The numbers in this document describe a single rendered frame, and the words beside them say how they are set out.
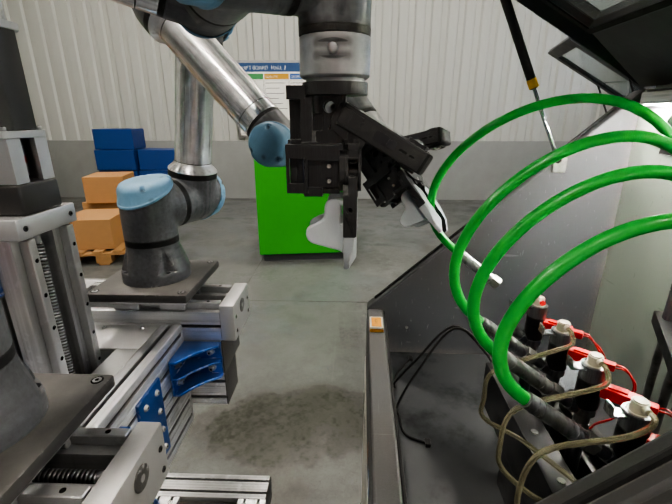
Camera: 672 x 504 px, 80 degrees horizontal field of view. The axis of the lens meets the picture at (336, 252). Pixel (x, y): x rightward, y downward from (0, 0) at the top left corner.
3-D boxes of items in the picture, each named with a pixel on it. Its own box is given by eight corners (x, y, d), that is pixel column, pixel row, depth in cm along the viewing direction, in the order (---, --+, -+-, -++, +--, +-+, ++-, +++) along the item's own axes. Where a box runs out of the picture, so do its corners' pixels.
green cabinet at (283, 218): (343, 235, 495) (344, 125, 454) (353, 259, 414) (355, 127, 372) (265, 238, 486) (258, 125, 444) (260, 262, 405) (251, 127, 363)
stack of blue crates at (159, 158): (103, 209, 637) (88, 129, 598) (120, 202, 683) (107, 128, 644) (181, 209, 633) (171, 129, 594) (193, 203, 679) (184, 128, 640)
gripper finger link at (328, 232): (308, 267, 50) (307, 193, 47) (356, 268, 50) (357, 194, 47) (305, 276, 47) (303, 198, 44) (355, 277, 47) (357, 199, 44)
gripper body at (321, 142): (297, 188, 51) (294, 85, 47) (365, 189, 51) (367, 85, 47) (286, 200, 44) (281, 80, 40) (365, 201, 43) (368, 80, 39)
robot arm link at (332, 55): (370, 44, 45) (372, 29, 38) (369, 87, 47) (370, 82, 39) (304, 44, 46) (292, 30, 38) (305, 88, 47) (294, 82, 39)
